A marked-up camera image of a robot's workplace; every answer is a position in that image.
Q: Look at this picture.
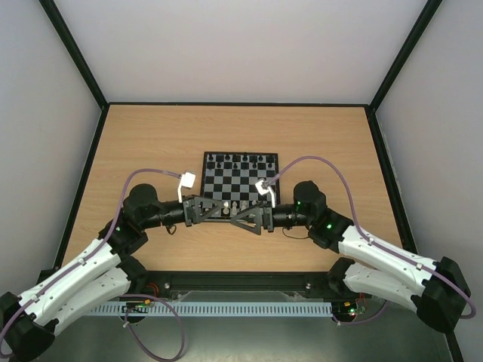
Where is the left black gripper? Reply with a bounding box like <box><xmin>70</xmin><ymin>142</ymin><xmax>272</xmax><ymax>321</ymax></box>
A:
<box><xmin>143</xmin><ymin>194</ymin><xmax>224</xmax><ymax>229</ymax></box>

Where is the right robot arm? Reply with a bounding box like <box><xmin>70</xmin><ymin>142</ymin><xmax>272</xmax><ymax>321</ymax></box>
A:
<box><xmin>230</xmin><ymin>181</ymin><xmax>471</xmax><ymax>333</ymax></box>

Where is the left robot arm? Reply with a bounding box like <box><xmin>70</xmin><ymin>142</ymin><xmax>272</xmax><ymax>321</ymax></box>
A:
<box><xmin>1</xmin><ymin>184</ymin><xmax>223</xmax><ymax>361</ymax></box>

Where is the left circuit board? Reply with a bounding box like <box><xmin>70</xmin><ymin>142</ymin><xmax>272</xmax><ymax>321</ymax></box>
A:
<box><xmin>120</xmin><ymin>299</ymin><xmax>155</xmax><ymax>314</ymax></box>

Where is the green circuit board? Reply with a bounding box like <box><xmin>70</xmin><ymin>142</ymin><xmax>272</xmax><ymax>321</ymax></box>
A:
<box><xmin>349</xmin><ymin>306</ymin><xmax>366</xmax><ymax>316</ymax></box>

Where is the black and silver chessboard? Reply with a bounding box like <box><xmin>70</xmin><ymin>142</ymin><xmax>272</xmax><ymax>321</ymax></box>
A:
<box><xmin>200</xmin><ymin>151</ymin><xmax>281</xmax><ymax>222</ymax></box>

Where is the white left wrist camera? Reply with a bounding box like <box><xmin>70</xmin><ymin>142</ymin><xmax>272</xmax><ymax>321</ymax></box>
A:
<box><xmin>177</xmin><ymin>171</ymin><xmax>196</xmax><ymax>203</ymax></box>

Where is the black aluminium frame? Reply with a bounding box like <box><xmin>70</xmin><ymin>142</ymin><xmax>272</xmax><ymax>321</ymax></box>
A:
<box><xmin>9</xmin><ymin>0</ymin><xmax>465</xmax><ymax>362</ymax></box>

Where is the grey slotted cable duct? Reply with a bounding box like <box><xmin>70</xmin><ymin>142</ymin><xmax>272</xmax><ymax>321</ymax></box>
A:
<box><xmin>88</xmin><ymin>302</ymin><xmax>333</xmax><ymax>318</ymax></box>

